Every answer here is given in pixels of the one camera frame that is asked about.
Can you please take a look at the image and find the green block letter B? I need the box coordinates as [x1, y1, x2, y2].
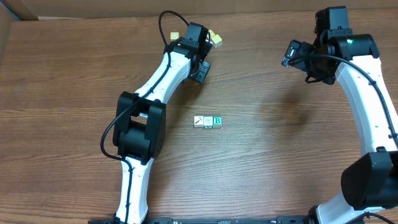
[213, 116, 223, 129]

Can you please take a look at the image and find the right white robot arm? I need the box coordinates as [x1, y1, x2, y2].
[282, 6, 397, 223]

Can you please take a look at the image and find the yellow block far left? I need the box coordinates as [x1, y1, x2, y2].
[170, 32, 180, 41]

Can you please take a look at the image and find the natural block swirl picture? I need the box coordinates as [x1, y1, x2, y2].
[203, 116, 213, 128]

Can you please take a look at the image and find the yellow block letter C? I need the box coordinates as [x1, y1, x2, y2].
[211, 34, 223, 48]

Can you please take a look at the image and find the natural block letter X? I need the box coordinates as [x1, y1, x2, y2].
[193, 116, 204, 128]

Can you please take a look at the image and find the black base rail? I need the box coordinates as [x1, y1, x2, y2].
[88, 215, 315, 224]

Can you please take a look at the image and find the yellow block letter G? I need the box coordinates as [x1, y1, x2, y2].
[209, 29, 215, 38]

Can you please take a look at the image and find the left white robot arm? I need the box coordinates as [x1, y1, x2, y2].
[100, 22, 213, 223]

